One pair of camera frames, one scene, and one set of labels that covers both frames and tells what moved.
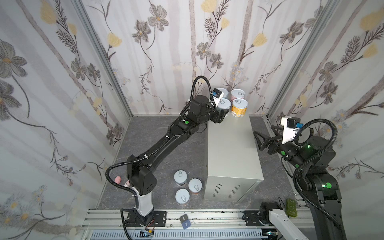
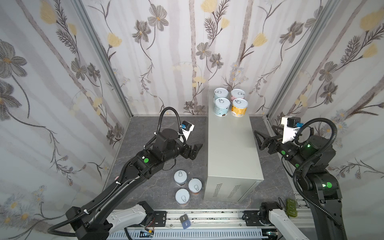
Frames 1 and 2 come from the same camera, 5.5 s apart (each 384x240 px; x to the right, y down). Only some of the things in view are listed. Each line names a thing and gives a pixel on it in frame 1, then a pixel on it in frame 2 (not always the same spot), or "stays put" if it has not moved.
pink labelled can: (237, 93) stays put
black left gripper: (218, 114) → (189, 150)
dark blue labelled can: (180, 176) stays put
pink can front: (182, 197) stays put
